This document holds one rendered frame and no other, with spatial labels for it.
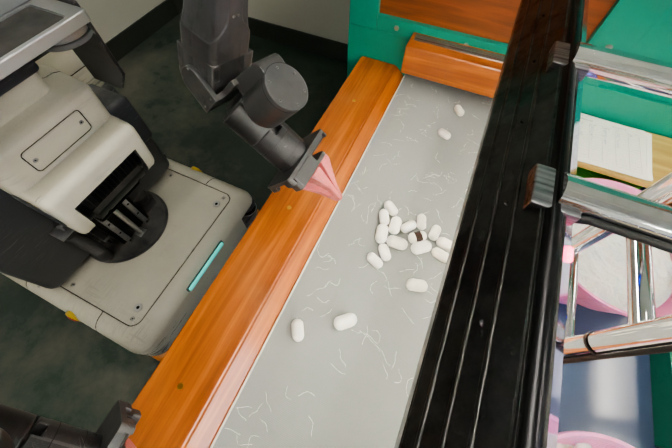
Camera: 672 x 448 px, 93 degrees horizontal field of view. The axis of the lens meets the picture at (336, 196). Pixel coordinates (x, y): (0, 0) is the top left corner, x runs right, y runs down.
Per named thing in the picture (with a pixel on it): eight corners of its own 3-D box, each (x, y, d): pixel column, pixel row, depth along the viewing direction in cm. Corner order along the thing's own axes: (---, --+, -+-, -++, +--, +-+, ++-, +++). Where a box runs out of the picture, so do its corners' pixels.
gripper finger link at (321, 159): (359, 184, 49) (316, 142, 45) (340, 221, 46) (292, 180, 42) (332, 191, 54) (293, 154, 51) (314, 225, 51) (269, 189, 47)
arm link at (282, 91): (229, 53, 45) (177, 75, 40) (266, 1, 36) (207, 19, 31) (279, 125, 48) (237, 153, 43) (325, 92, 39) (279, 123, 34)
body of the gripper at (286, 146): (330, 136, 47) (294, 99, 44) (298, 188, 42) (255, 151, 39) (307, 147, 52) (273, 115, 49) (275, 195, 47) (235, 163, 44)
